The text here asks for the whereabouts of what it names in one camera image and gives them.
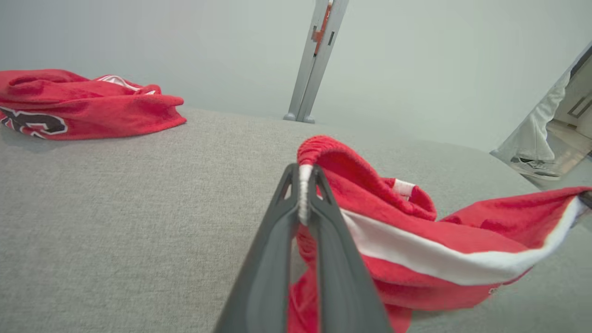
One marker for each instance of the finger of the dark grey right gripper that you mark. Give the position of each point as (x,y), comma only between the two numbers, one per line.
(586,200)

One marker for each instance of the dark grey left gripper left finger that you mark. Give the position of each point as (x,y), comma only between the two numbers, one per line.
(268,268)

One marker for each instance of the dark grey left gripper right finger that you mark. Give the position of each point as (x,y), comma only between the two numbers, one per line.
(342,277)

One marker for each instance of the plain red white-trimmed garment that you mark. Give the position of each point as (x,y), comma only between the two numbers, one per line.
(416,240)

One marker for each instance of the red jersey with lettering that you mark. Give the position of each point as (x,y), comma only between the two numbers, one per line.
(92,108)

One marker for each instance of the grey white sneaker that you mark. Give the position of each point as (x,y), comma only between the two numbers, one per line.
(536,167)

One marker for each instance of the person leg white trousers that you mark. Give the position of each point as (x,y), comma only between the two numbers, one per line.
(536,129)

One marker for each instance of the grey partition post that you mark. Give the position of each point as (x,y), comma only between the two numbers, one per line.
(314,69)

